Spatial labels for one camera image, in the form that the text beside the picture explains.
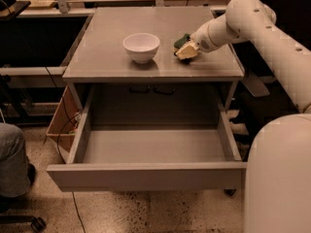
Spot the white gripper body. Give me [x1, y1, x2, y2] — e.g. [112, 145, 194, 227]
[190, 15, 235, 52]

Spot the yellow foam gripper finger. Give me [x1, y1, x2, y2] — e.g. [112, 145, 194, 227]
[174, 40, 199, 60]

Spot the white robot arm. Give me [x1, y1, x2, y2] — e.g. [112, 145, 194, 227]
[175, 0, 311, 233]

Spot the grey drawer cabinet counter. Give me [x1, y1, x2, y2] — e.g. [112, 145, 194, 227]
[63, 7, 244, 130]

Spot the open grey top drawer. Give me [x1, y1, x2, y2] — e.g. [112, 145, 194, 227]
[47, 84, 246, 191]

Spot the green and yellow sponge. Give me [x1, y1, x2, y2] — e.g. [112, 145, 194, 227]
[174, 34, 190, 50]

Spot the white ceramic bowl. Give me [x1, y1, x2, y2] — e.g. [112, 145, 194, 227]
[123, 33, 160, 64]

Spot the black office chair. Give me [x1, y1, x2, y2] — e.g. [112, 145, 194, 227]
[226, 0, 311, 197]

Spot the person leg in jeans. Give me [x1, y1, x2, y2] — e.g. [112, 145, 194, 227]
[0, 123, 35, 198]

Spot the black chair base left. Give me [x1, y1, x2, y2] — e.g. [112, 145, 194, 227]
[0, 197, 47, 233]

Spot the grey shelf rail left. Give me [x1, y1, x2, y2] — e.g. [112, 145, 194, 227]
[0, 67, 65, 76]

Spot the wooden box with cables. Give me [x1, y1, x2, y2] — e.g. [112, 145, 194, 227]
[47, 87, 79, 151]

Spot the black floor cable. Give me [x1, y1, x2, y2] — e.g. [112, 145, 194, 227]
[56, 114, 87, 233]

